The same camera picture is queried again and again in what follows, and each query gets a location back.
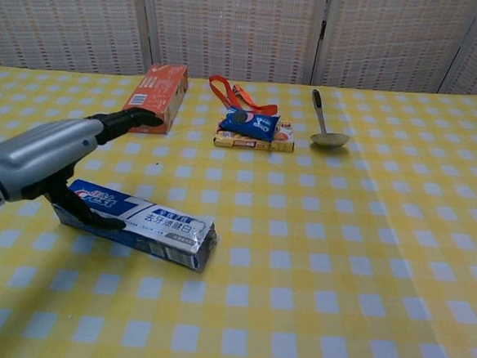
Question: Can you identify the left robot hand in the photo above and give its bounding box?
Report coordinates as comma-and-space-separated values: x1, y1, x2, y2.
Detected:
0, 99, 165, 234

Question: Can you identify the blue toothpaste box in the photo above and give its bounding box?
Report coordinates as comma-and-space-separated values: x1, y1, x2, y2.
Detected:
47, 176, 225, 275

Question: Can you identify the orange cardboard box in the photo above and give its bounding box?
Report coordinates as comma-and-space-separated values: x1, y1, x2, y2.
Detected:
120, 60, 190, 137

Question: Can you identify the yellow biscuit box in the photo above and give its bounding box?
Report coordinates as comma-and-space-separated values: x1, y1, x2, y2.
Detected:
212, 118, 297, 154

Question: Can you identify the blue cookie packet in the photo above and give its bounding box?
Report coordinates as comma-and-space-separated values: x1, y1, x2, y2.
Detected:
217, 106, 282, 142

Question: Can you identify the yellow checkered tablecloth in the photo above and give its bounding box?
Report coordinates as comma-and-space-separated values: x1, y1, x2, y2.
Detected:
0, 62, 477, 358

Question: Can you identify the metal ladle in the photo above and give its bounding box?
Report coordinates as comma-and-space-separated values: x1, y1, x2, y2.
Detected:
308, 88, 354, 150

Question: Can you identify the orange lanyard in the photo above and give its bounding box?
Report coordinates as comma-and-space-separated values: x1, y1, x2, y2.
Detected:
207, 74, 282, 117

